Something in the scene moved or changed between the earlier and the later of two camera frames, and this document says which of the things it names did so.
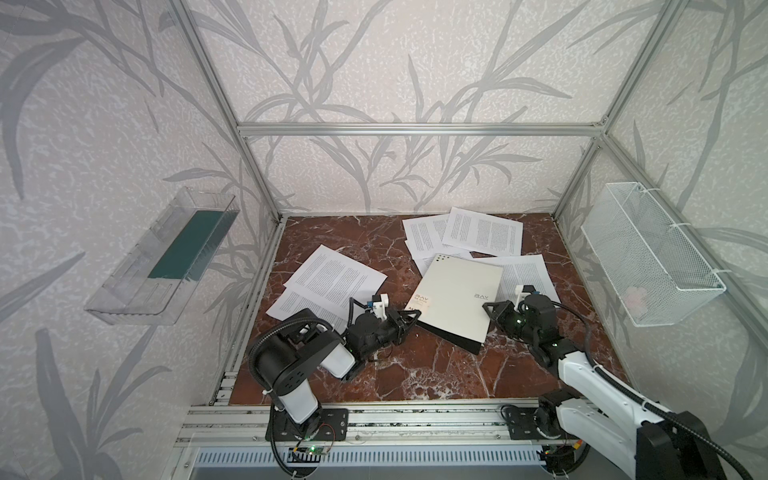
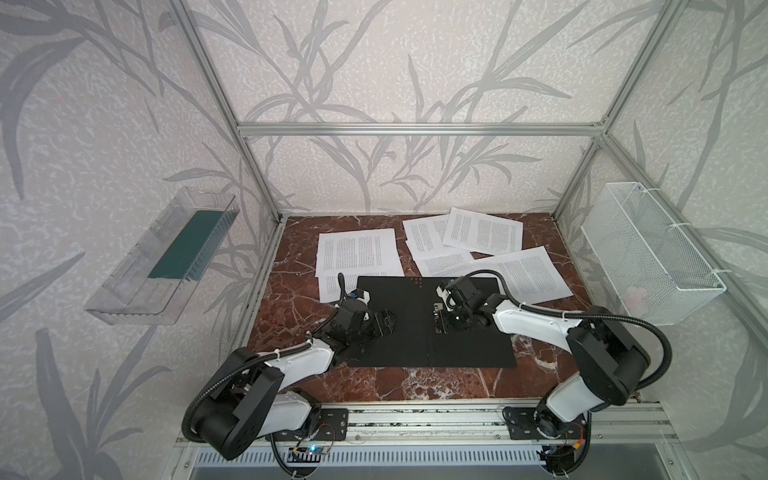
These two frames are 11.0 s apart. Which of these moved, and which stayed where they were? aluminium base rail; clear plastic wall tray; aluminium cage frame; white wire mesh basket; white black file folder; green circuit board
Moved: white black file folder
Stayed: clear plastic wall tray; aluminium base rail; aluminium cage frame; white wire mesh basket; green circuit board
